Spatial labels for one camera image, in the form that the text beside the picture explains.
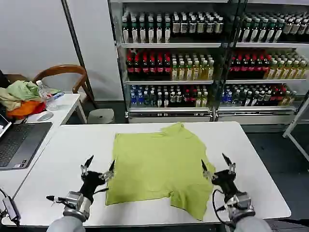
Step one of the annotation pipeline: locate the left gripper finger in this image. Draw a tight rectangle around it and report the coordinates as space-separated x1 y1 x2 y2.
100 159 116 182
80 155 95 176

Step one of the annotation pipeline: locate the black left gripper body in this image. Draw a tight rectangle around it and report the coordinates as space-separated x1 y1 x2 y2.
79 170 108 203

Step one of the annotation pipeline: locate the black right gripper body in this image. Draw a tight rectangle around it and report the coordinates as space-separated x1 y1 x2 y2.
211 169 239 203

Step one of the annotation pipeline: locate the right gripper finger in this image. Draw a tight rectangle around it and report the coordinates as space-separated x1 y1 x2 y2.
201 159 216 180
222 153 237 174

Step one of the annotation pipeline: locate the yellow-green shirt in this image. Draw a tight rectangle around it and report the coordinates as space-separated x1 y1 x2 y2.
105 122 216 222

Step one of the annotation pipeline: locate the grey round stool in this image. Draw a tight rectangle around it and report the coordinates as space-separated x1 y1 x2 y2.
86 108 115 125

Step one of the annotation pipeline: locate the grey computer mouse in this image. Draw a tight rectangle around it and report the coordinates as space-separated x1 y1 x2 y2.
37 111 54 122

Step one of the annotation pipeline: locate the dark grey laptop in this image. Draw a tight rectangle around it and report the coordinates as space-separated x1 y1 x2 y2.
0 113 53 169

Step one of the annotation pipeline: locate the orange cloth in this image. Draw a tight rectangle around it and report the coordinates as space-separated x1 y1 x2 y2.
6 100 47 119

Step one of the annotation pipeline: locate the clear plastic water bottle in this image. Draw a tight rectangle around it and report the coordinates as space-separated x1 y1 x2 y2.
35 80 49 99

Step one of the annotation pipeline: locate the pale green cloth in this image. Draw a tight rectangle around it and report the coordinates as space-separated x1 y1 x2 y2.
6 81 41 101

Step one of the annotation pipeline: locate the beige cloth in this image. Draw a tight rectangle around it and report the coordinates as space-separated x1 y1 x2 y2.
0 88 23 112

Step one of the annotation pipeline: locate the brown wooden chair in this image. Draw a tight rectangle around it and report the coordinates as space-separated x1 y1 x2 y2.
32 64 95 104

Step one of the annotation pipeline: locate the drinks shelf with bottles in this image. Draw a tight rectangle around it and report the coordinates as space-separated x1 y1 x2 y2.
108 0 227 124
217 0 309 125

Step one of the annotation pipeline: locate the black office chair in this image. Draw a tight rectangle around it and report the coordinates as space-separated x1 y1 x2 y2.
0 69 10 84

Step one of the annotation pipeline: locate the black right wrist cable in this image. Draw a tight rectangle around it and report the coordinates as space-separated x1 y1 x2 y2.
211 189 236 229

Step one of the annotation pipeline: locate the white metal frame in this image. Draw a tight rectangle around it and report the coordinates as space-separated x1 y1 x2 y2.
282 95 309 167

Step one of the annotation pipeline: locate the black power adapter with cable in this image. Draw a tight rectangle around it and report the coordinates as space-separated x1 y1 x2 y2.
0 188 22 226

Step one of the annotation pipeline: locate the dark metal wall post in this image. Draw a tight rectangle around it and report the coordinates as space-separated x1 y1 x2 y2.
61 0 98 110

